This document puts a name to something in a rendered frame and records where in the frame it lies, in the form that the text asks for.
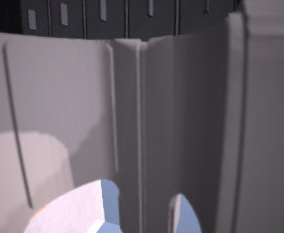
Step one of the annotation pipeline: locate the black server rack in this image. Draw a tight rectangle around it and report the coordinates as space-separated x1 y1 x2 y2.
0 0 240 42

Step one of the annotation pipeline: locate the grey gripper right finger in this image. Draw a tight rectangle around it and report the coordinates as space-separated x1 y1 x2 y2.
143 0 284 233

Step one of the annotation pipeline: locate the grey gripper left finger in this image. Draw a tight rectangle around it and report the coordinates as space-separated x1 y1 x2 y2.
0 33 148 233

